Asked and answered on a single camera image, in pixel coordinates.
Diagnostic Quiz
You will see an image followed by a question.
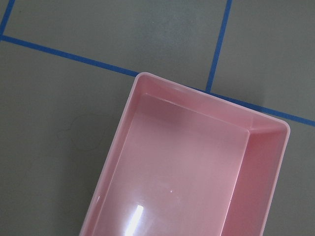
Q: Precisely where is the pink plastic bin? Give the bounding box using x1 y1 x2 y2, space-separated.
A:
80 72 290 236

